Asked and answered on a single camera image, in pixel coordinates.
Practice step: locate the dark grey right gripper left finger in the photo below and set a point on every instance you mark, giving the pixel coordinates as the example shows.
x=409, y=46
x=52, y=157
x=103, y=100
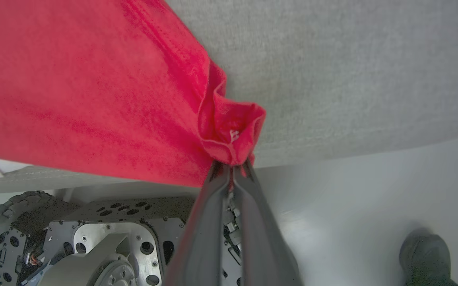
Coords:
x=201, y=246

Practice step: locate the red cloth garment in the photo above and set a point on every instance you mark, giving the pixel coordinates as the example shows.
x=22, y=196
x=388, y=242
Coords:
x=74, y=79

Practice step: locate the metal wheeled robot base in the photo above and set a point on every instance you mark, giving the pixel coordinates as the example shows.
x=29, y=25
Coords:
x=109, y=242

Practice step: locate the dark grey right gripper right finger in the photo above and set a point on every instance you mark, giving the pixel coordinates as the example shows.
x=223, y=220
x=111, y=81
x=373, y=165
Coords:
x=261, y=246

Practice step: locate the grey fabric sofa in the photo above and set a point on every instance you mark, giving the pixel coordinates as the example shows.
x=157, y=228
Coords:
x=332, y=59

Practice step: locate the dark shoe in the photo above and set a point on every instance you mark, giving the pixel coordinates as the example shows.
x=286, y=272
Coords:
x=425, y=258

